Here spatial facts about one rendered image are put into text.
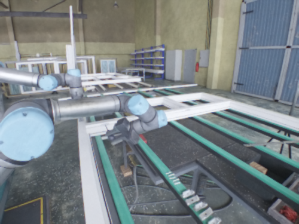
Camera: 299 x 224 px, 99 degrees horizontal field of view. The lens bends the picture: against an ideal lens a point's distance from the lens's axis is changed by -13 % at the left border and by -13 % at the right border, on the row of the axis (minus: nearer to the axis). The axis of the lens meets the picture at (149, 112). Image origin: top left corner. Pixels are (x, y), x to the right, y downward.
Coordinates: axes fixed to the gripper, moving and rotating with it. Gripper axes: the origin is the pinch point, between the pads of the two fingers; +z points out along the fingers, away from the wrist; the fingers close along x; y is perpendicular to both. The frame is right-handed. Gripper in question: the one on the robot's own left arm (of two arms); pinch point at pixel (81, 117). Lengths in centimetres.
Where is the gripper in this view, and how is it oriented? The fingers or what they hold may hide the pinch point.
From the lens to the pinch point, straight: 104.2
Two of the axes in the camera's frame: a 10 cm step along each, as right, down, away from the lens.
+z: 0.0, 9.4, 3.3
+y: -4.4, -2.9, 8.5
